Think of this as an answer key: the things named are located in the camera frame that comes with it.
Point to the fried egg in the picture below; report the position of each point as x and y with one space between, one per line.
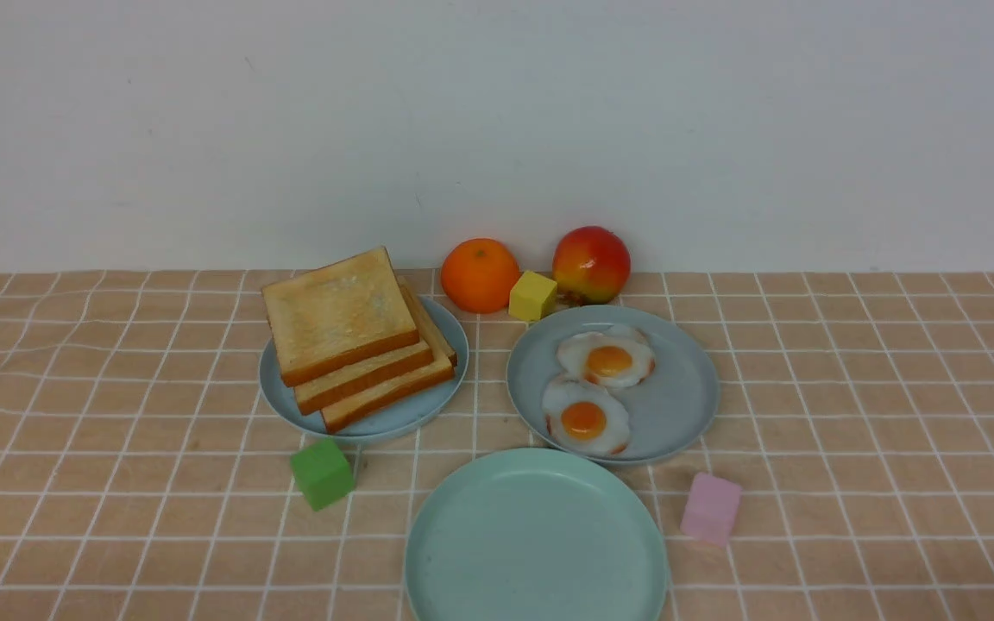
616 358
585 417

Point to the toast slice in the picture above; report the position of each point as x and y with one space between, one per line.
393 384
376 366
326 319

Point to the yellow cube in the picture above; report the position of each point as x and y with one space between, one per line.
532 297

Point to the orange fruit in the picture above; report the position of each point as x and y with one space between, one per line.
479 274

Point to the red yellow apple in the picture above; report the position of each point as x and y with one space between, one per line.
591 266

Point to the blue plate with eggs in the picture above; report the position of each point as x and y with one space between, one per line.
669 410

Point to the green empty plate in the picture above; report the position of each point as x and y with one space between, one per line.
535 534

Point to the blue plate under toast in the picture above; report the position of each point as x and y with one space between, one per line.
393 421

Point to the green cube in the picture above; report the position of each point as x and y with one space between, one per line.
322 473

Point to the pink cube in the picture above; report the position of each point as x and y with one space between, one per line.
710 510

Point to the checkered tablecloth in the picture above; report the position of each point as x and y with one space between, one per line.
143 477

